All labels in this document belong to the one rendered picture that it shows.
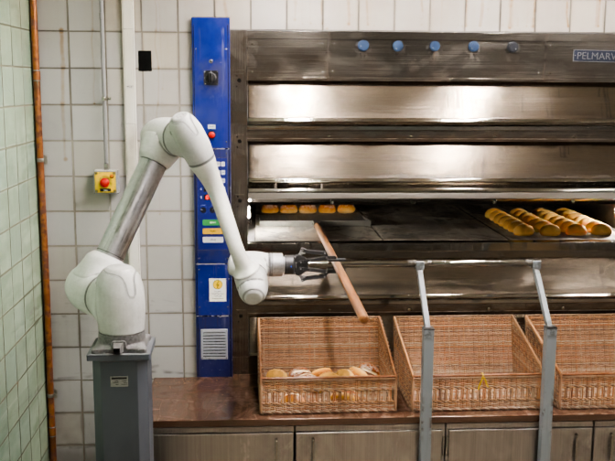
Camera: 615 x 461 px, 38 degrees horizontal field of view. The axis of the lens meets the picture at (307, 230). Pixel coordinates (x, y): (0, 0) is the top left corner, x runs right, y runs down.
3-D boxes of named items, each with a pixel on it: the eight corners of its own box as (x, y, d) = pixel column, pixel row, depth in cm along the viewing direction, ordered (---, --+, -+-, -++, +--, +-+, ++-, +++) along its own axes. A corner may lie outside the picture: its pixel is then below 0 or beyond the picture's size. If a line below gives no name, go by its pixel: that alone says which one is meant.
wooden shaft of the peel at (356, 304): (369, 325, 263) (370, 315, 262) (359, 325, 263) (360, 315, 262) (319, 229, 431) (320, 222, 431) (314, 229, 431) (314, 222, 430)
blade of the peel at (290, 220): (371, 226, 442) (371, 220, 441) (260, 226, 438) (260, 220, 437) (361, 215, 477) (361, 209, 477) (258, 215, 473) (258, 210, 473)
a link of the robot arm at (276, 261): (268, 273, 344) (284, 273, 344) (269, 279, 335) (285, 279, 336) (268, 251, 343) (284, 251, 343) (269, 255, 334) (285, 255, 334)
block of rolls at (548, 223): (482, 217, 473) (482, 207, 472) (570, 217, 476) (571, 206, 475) (515, 236, 414) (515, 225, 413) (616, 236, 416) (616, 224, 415)
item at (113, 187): (96, 191, 385) (95, 168, 383) (120, 191, 385) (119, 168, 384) (93, 194, 378) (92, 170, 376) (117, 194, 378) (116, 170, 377)
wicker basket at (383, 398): (255, 375, 400) (255, 316, 395) (380, 373, 404) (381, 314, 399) (257, 415, 352) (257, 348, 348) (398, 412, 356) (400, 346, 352)
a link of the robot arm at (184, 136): (222, 150, 316) (201, 147, 326) (201, 105, 308) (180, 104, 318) (196, 169, 309) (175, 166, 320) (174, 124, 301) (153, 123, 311)
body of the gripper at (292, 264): (283, 251, 342) (307, 251, 343) (283, 273, 344) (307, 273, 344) (284, 255, 335) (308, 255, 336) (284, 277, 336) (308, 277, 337)
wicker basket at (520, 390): (389, 373, 404) (391, 315, 399) (511, 371, 408) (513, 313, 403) (409, 412, 356) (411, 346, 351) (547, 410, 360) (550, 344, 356)
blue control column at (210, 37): (217, 365, 598) (212, 38, 562) (241, 365, 599) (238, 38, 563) (199, 498, 408) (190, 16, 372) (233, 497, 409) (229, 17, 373)
